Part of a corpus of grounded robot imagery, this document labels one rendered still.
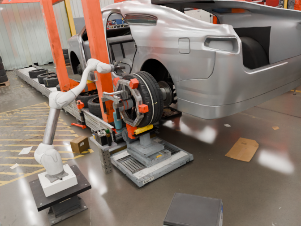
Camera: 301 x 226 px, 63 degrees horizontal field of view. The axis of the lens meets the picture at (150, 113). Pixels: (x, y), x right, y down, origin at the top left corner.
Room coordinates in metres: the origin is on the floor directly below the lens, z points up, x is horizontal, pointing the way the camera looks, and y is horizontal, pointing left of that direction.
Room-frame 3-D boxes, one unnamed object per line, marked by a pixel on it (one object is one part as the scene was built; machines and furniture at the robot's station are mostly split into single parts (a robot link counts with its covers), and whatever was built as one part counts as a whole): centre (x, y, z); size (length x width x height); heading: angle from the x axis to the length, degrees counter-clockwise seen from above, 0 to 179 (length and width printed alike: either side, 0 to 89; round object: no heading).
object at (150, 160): (2.85, 0.08, 0.13); 0.50 x 0.36 x 0.10; 33
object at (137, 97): (2.79, 0.25, 0.85); 0.54 x 0.07 x 0.54; 33
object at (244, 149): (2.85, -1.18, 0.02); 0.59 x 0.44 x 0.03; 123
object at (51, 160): (2.12, 1.00, 0.56); 0.18 x 0.16 x 0.22; 45
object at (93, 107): (4.29, 0.78, 0.39); 0.66 x 0.66 x 0.24
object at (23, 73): (9.18, 3.99, 0.20); 6.82 x 0.86 x 0.39; 33
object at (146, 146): (2.89, 0.11, 0.32); 0.40 x 0.30 x 0.28; 33
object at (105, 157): (2.71, 0.63, 0.21); 0.10 x 0.10 x 0.42; 33
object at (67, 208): (2.11, 0.99, 0.15); 0.50 x 0.50 x 0.30; 31
